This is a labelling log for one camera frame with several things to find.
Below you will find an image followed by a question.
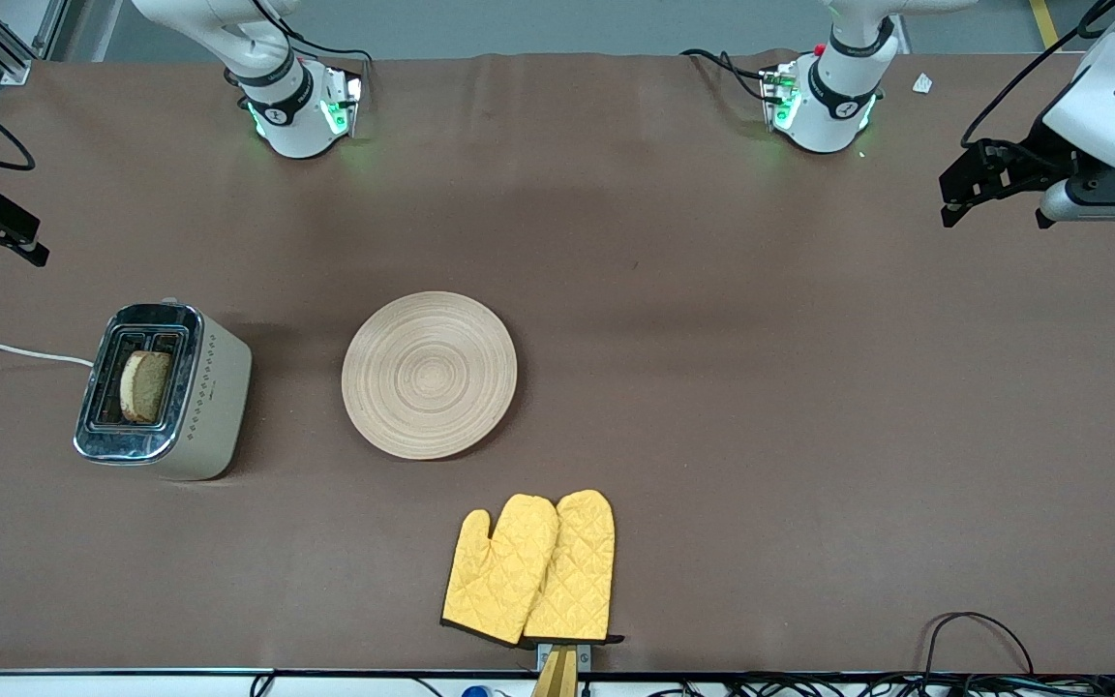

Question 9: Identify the round wooden plate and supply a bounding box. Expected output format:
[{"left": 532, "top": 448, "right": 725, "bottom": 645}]
[{"left": 342, "top": 291, "right": 519, "bottom": 461}]

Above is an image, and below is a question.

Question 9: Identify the black cable bundle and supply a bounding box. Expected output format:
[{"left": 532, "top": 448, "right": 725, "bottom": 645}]
[{"left": 649, "top": 676, "right": 1115, "bottom": 697}]

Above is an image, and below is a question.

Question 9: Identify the yellow wooden stick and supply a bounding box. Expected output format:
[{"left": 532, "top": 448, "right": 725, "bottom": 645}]
[{"left": 530, "top": 647, "right": 580, "bottom": 697}]

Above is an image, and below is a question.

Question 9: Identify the brown table cover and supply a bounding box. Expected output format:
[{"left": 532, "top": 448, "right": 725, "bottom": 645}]
[{"left": 0, "top": 50, "right": 1115, "bottom": 676}]

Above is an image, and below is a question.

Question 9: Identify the black left base cable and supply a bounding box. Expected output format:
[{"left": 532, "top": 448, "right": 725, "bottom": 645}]
[{"left": 680, "top": 47, "right": 773, "bottom": 104}]

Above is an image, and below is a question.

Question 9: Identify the yellow floor tape strip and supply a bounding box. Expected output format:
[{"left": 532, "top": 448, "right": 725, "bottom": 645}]
[{"left": 1029, "top": 0, "right": 1063, "bottom": 49}]

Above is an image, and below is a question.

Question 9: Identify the yellow quilted oven mitt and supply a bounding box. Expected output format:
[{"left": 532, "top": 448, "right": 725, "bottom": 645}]
[
  {"left": 440, "top": 494, "right": 559, "bottom": 647},
  {"left": 522, "top": 489, "right": 625, "bottom": 645}
]

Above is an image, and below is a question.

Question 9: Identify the grey metal bracket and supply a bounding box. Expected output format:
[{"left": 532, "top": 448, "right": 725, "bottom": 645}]
[{"left": 536, "top": 642, "right": 593, "bottom": 675}]

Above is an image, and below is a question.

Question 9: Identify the beige chrome two-slot toaster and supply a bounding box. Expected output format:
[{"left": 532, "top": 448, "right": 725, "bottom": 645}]
[{"left": 74, "top": 300, "right": 254, "bottom": 482}]

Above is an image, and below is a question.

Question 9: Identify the brown toast slice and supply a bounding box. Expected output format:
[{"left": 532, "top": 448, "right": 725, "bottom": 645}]
[{"left": 119, "top": 350, "right": 174, "bottom": 425}]

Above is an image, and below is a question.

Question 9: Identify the black looped cable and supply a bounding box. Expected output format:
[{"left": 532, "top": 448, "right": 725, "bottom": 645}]
[{"left": 923, "top": 611, "right": 1036, "bottom": 679}]

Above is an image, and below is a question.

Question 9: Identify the white toaster power cable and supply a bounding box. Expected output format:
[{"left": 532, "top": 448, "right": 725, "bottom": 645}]
[{"left": 0, "top": 342, "right": 96, "bottom": 369}]

